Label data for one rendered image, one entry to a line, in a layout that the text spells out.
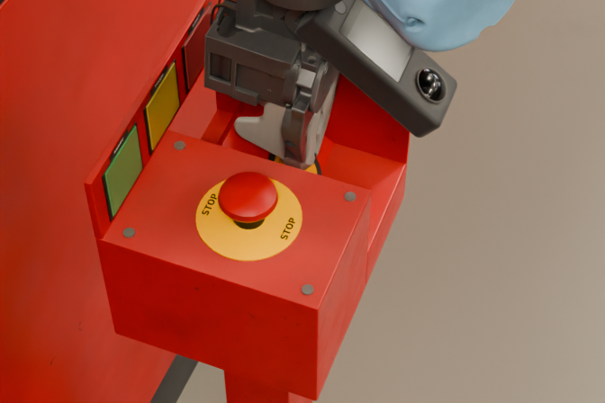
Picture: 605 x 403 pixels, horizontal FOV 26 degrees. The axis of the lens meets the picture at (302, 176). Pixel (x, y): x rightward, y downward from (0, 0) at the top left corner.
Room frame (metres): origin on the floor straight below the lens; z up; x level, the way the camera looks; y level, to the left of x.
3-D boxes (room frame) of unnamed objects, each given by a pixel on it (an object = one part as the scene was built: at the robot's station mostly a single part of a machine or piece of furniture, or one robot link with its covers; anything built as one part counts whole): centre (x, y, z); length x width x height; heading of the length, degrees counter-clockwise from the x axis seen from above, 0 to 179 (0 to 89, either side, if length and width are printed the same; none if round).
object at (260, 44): (0.63, 0.01, 0.87); 0.09 x 0.08 x 0.12; 69
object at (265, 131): (0.62, 0.02, 0.77); 0.06 x 0.03 x 0.09; 69
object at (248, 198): (0.54, 0.04, 0.79); 0.04 x 0.04 x 0.04
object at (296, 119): (0.60, 0.00, 0.81); 0.05 x 0.02 x 0.09; 159
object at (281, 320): (0.58, 0.03, 0.75); 0.20 x 0.16 x 0.18; 159
